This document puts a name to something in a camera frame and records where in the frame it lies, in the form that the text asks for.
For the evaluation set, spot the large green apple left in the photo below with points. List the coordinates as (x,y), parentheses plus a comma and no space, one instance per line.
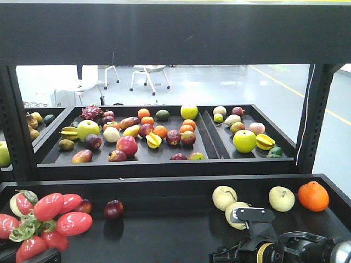
(86,127)

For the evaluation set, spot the pale pear back middle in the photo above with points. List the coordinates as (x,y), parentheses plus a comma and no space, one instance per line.
(223,196)

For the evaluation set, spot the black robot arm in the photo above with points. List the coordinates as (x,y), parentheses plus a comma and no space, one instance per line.
(297,246)

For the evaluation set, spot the black fruit display stand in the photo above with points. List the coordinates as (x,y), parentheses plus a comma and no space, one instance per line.
(166,187)

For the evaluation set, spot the yellow starfruit right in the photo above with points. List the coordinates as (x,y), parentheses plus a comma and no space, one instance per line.
(264,142)

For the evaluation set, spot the orange tangerine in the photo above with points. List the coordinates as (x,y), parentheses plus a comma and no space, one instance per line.
(313,196)

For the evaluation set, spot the yellow green apple back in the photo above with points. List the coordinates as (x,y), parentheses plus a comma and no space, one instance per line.
(189,111)

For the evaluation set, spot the dark red plum right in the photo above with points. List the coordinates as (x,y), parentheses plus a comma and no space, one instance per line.
(113,209)

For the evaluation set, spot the black fruit stand left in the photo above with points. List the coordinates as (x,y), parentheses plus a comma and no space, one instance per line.
(15,132)

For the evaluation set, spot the pale pear far right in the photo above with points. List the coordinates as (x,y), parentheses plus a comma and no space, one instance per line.
(281,199)

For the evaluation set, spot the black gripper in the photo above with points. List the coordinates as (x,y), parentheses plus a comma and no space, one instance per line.
(237,253)

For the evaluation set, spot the pale pear front middle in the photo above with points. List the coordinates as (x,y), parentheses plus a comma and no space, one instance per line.
(229,215)

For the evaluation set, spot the red apple middle tray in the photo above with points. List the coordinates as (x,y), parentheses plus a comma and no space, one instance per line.
(128,145)

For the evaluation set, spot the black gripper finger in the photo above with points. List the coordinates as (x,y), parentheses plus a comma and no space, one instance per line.
(51,255)

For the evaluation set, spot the dark red plum left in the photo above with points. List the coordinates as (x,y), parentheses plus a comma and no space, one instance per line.
(85,206)

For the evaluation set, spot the dark red plum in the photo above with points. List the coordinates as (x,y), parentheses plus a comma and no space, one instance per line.
(85,206)
(113,209)

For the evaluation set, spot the large green apple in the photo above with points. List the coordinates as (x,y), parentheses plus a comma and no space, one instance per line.
(244,141)
(86,127)

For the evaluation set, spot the large green apple right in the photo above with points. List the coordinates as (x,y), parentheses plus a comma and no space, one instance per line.
(244,141)

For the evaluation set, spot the red cherry tomato bunch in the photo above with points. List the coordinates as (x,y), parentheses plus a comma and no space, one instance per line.
(49,225)

